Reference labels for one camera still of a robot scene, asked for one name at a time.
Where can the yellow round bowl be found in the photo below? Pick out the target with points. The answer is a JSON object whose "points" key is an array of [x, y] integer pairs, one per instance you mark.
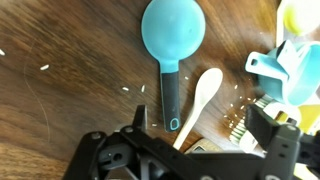
{"points": [[301, 15]]}

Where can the green striped paper plate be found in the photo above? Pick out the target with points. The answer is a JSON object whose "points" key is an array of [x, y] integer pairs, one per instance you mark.
{"points": [[245, 138]]}

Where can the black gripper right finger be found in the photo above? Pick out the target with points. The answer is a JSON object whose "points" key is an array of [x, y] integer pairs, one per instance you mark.
{"points": [[261, 125]]}

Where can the white rice grain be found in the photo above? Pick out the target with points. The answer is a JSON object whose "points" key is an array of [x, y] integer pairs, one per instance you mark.
{"points": [[186, 78], [125, 88], [143, 88], [154, 125], [44, 67], [1, 52]]}

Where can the yellow plastic piece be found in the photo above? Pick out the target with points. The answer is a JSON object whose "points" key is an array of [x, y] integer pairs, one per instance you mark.
{"points": [[310, 116]]}

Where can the white plastic spoon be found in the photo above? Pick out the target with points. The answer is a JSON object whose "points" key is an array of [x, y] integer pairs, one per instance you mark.
{"points": [[208, 85]]}

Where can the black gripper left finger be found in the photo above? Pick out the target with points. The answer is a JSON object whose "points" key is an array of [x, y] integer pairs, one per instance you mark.
{"points": [[141, 116]]}

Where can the large teal measuring cup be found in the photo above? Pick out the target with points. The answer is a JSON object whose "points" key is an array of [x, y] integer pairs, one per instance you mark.
{"points": [[305, 76]]}

